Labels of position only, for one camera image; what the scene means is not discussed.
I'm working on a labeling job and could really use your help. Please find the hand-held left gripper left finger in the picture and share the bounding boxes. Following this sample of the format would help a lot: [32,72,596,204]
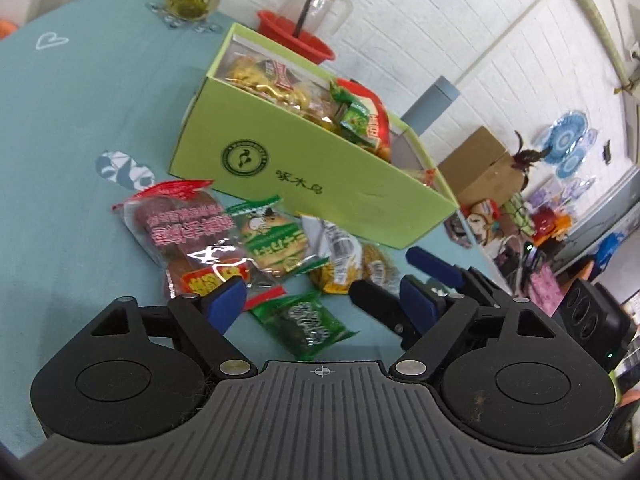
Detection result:
[87,276,258,379]

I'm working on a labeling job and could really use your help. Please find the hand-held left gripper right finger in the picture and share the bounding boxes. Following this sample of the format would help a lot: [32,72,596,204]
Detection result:
[390,276,561,381]

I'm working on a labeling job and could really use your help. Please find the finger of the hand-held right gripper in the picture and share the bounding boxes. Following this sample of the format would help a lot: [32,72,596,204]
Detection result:
[349,280,417,351]
[406,247,513,308]

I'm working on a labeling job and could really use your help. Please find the yellow chip snack packet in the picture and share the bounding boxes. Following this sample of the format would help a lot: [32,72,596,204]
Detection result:
[300,215,401,295]

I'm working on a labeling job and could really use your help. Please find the green pea snack packet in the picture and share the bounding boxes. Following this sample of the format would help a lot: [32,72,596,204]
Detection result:
[335,100,373,143]
[247,290,360,361]

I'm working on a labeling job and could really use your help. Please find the pink red snack packet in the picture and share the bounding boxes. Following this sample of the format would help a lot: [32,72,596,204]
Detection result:
[112,179,251,301]

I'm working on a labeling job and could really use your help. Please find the light green cardboard box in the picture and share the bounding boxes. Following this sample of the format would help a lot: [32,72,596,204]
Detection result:
[167,22,460,251]

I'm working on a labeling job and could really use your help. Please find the clear cracker snack packet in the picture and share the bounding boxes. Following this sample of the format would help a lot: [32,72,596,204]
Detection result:
[300,82,346,133]

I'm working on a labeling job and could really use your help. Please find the clear yellow snack packet red label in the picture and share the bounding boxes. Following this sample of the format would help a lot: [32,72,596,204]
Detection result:
[222,55,313,111]

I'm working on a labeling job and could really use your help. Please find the pink patterned cloth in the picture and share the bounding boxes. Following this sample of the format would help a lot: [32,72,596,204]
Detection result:
[525,270,563,316]

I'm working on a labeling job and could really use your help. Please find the colourful stuffed toy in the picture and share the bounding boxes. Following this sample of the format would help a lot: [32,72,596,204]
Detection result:
[462,200,501,246]

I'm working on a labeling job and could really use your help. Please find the green white cookie packet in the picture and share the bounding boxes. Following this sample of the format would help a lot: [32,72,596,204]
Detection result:
[225,195,331,288]

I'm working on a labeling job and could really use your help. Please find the green woven bag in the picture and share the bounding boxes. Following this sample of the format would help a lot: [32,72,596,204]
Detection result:
[502,200,536,233]

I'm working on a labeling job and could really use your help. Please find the red orange toy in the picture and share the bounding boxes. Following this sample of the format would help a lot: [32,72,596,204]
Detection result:
[532,210,571,238]

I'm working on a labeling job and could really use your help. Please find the brown cardboard box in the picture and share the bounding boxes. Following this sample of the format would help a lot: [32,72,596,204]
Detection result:
[437,126,526,206]

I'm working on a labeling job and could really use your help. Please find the dark red artificial flower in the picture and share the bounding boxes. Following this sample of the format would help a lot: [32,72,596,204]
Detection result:
[510,130,551,171]

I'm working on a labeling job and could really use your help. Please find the small blue patterned decorative plate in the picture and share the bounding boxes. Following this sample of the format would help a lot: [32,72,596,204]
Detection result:
[557,145,588,181]

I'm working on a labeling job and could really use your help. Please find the grey cylindrical bottle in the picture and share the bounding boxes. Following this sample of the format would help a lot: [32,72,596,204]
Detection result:
[400,76,458,136]

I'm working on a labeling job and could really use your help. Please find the large blue patterned decorative plate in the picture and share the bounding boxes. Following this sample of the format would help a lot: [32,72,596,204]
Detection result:
[540,112,588,163]

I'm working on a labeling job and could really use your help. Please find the teal printed tablecloth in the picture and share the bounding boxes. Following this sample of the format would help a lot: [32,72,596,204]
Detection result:
[0,0,516,456]

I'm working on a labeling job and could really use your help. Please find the red plastic bowl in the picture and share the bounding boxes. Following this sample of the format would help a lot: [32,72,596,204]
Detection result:
[256,9,336,65]

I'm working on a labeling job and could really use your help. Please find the glass pitcher with straw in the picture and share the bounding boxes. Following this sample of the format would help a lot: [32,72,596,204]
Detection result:
[277,0,353,43]

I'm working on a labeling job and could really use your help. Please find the clear scalloped glass coaster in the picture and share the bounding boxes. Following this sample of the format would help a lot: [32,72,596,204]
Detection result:
[146,2,223,33]

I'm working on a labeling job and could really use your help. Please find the beige pipe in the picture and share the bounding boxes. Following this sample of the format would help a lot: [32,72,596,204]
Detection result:
[547,0,631,91]

